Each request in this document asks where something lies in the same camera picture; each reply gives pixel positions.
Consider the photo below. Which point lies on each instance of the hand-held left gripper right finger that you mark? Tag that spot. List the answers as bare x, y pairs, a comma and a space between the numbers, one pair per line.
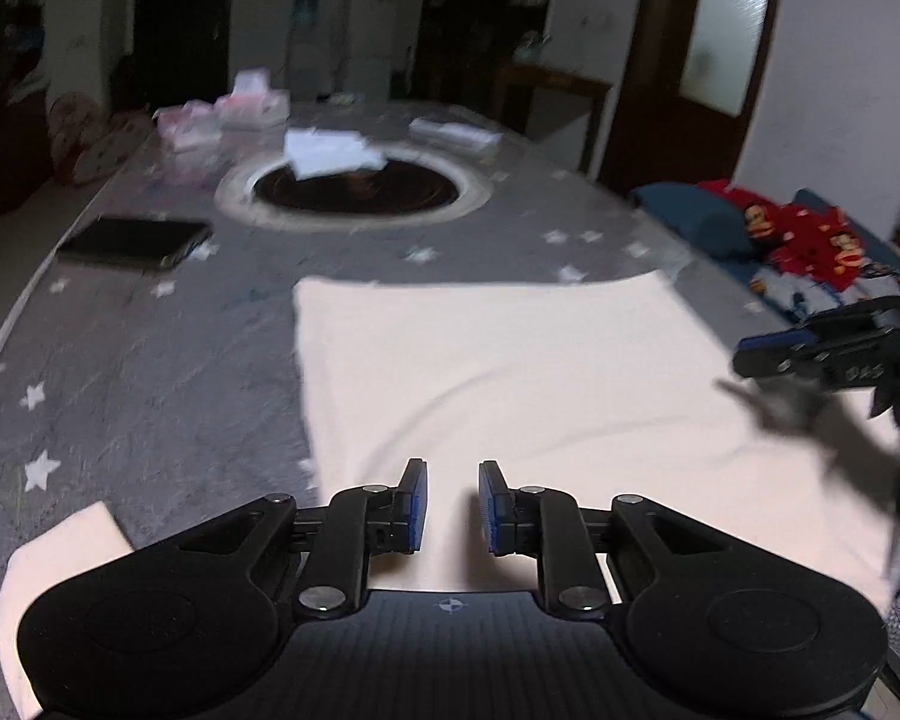
488, 510

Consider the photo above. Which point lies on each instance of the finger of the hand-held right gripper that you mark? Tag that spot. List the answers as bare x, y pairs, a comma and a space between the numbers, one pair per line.
769, 349

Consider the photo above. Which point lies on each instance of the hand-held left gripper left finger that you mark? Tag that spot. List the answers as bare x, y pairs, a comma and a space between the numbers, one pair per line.
416, 508

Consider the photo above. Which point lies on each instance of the cream fleece garment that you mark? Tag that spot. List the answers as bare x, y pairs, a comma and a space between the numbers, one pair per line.
532, 390

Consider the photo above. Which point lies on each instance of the blue cartoon-print sofa cover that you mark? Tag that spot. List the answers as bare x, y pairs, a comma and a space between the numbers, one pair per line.
802, 296

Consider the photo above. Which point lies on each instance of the red monkey-print blanket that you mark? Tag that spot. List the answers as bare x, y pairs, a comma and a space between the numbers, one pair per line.
802, 236

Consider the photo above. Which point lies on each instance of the blue cushion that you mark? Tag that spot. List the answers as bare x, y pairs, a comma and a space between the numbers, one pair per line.
694, 217

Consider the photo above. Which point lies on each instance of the grey star-print tablecloth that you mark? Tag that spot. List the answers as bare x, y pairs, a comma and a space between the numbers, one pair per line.
157, 360

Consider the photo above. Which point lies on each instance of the brown frosted-glass door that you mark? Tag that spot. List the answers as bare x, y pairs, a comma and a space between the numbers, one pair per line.
690, 52

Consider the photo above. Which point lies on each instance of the round built-in cooktop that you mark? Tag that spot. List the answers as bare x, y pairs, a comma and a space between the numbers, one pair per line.
360, 191

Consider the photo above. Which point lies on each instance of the wooden side table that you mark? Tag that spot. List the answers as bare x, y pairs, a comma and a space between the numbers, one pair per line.
555, 86

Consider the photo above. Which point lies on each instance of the white tissue sheet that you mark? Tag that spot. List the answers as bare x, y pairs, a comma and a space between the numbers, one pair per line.
330, 152

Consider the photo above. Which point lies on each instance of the white remote control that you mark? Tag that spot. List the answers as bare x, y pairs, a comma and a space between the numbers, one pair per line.
456, 133

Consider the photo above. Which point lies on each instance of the pale green kettle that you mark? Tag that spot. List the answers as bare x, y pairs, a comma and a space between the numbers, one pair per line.
529, 50

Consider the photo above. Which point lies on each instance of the black smartphone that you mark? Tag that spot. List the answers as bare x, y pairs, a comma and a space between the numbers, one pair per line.
131, 242

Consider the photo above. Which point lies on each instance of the pink and white tissue box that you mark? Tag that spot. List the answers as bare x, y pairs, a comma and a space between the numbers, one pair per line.
253, 101
187, 124

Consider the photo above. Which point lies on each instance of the dark wooden display cabinet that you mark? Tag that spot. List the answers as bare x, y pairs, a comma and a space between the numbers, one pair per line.
487, 7

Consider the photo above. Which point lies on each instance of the white refrigerator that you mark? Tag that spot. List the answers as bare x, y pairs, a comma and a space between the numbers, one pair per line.
367, 37

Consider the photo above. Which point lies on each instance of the water dispenser with blue bottle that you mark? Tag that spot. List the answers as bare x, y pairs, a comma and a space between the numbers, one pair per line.
304, 37

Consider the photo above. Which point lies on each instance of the polka-dot fabric basket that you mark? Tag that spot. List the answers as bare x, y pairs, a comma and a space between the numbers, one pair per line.
94, 139

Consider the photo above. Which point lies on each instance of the dark wooden door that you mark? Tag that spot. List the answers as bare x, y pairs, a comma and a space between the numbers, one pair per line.
184, 15

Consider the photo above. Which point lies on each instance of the dark wooden shelf unit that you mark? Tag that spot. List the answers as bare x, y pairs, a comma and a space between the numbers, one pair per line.
7, 90

